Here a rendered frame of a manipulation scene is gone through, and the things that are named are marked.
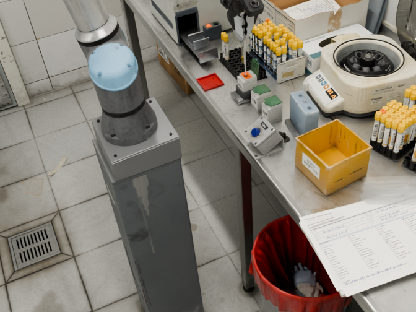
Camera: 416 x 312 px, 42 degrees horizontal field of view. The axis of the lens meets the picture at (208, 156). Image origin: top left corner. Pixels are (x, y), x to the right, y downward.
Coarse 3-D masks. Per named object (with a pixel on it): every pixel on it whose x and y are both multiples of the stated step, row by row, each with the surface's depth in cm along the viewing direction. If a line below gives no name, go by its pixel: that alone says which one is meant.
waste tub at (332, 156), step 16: (320, 128) 137; (336, 128) 140; (304, 144) 133; (320, 144) 141; (336, 144) 143; (352, 144) 137; (368, 144) 131; (304, 160) 136; (320, 160) 128; (336, 160) 141; (352, 160) 129; (368, 160) 133; (320, 176) 131; (336, 176) 130; (352, 176) 134
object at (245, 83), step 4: (244, 72) 161; (248, 72) 161; (252, 72) 161; (240, 76) 161; (244, 76) 160; (248, 76) 160; (252, 76) 159; (256, 76) 159; (240, 80) 160; (244, 80) 159; (248, 80) 159; (252, 80) 160; (256, 80) 160; (240, 84) 161; (244, 84) 159; (248, 84) 160; (252, 84) 160; (256, 84) 161; (240, 88) 162; (244, 88) 160; (248, 88) 161; (252, 88) 161
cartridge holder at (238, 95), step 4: (236, 88) 164; (232, 92) 165; (236, 92) 165; (240, 92) 162; (244, 92) 161; (248, 92) 161; (232, 96) 165; (236, 96) 163; (240, 96) 163; (244, 96) 161; (248, 96) 162; (236, 100) 162; (240, 100) 162; (244, 100) 162; (248, 100) 163
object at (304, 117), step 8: (296, 96) 147; (296, 104) 146; (304, 104) 144; (312, 104) 144; (296, 112) 148; (304, 112) 142; (312, 112) 142; (288, 120) 154; (296, 120) 149; (304, 120) 143; (312, 120) 143; (296, 128) 151; (304, 128) 145; (312, 128) 145; (296, 136) 149
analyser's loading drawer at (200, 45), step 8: (184, 32) 188; (192, 32) 188; (200, 32) 182; (184, 40) 184; (192, 40) 182; (200, 40) 178; (208, 40) 179; (192, 48) 180; (200, 48) 180; (208, 48) 179; (216, 48) 176; (200, 56) 175; (208, 56) 177; (216, 56) 178
